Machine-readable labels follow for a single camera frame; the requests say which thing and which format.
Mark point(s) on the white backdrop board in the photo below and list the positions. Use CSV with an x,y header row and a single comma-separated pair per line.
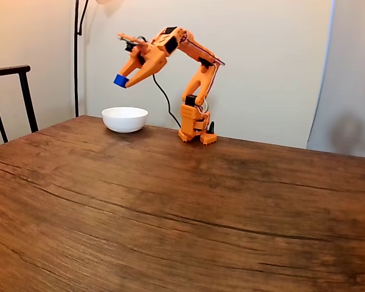
x,y
276,61

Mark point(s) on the black floor lamp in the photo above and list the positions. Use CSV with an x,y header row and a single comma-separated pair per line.
x,y
76,61

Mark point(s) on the blue cube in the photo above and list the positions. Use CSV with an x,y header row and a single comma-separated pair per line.
x,y
120,81

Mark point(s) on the black chair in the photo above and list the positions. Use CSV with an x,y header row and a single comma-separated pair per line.
x,y
24,91

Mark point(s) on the white bowl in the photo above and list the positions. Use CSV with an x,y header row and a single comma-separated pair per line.
x,y
124,120

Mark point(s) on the gripper camera on orange mount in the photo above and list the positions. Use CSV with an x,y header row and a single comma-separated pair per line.
x,y
129,45

